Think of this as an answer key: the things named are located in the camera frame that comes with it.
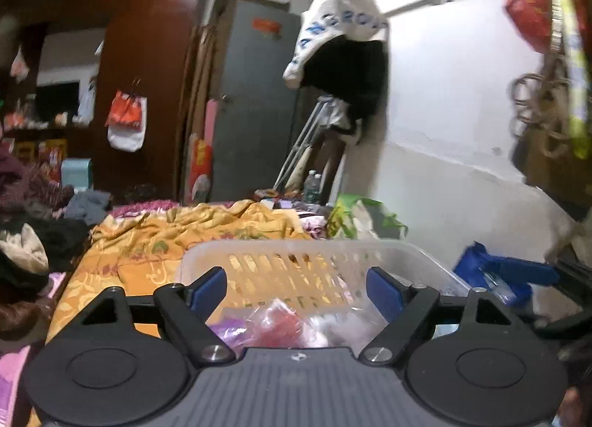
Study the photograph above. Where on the pink roll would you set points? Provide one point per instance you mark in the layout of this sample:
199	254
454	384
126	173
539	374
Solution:
210	121

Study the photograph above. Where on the pink plastic bag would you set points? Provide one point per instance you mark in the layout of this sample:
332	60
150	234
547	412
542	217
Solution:
19	67

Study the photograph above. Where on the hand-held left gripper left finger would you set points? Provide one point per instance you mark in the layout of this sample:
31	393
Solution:
208	290

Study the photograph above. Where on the pink white item in bag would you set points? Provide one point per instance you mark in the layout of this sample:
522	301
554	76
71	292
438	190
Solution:
337	332

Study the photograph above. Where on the dark striped cloth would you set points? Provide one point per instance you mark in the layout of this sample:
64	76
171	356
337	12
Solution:
32	186

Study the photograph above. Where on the red item in clear bag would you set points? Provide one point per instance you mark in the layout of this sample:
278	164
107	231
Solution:
282	323

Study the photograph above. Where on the blue shopping bag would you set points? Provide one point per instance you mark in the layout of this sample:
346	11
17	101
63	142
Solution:
471	269

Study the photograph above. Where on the red gift box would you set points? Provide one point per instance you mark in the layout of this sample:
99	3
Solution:
53	158

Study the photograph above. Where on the metal crutches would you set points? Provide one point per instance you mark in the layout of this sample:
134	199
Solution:
300	149

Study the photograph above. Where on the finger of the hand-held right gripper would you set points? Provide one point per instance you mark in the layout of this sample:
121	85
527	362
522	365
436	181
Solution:
566	324
522	269

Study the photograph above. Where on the plastic water bottle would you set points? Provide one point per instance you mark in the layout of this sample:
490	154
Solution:
317	184
309	189

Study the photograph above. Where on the pink floral bedsheet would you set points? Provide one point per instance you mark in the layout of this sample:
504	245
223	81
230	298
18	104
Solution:
138	208

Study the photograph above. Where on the black television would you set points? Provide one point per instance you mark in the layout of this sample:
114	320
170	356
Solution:
58	101

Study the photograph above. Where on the red paper bag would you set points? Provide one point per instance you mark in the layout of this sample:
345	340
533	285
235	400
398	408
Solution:
201	172

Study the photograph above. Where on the green and white tote bag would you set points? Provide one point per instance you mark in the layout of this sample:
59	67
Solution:
365	219

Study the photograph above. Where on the purple item in clear bag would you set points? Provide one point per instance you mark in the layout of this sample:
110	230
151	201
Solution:
231	332

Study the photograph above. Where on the white plastic laundry basket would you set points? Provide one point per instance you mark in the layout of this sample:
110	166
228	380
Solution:
300	253

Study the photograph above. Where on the teal box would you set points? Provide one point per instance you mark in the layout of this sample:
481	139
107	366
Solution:
76	175

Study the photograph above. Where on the red hanging bag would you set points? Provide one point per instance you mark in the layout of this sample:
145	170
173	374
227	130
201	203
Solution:
532	10

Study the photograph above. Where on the black cloth pile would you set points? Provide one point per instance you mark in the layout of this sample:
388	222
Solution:
60	242

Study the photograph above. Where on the yellow floral blanket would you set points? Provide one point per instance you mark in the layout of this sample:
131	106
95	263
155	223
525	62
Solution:
152	246

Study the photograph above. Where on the leaning wooden boards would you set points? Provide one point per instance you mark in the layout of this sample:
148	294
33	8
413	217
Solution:
201	80

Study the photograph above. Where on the dark brown hanging bag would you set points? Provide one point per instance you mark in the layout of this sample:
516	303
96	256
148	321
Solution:
555	177

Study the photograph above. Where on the grey blue cloth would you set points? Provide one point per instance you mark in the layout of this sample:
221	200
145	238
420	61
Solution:
88	207

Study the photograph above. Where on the grey door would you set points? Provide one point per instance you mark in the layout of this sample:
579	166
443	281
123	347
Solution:
259	131

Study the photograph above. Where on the white garment with blue letters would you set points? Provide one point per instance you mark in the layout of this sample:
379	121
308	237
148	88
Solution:
337	6

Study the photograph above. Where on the black hanging garment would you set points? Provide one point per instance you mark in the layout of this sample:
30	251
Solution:
351	80

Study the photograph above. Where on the beige cloth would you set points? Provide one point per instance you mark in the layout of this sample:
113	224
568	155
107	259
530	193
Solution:
27	246

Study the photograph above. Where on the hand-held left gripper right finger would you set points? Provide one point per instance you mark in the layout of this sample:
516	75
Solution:
384	293

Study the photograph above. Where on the brown wooden wardrobe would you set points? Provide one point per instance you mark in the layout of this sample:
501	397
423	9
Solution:
138	61

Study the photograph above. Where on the white and orange plastic bag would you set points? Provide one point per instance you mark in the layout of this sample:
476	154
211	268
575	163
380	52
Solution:
127	126

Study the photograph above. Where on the red door sign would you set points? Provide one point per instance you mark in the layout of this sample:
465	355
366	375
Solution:
266	25

